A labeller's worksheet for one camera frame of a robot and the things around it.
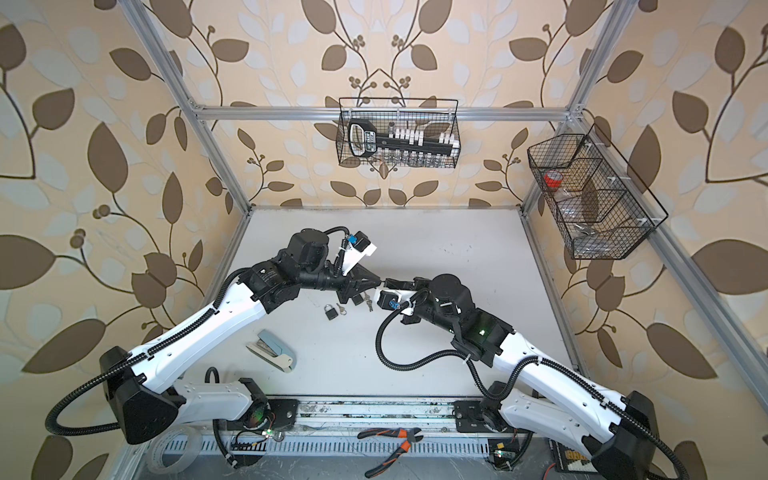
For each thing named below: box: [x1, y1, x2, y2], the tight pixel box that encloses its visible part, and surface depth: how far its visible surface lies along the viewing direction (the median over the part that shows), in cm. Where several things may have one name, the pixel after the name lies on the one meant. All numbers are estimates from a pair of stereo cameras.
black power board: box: [548, 437, 598, 473], surface depth 69 cm
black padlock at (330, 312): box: [324, 304, 338, 321], surface depth 95 cm
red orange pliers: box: [357, 427, 424, 479], surface depth 72 cm
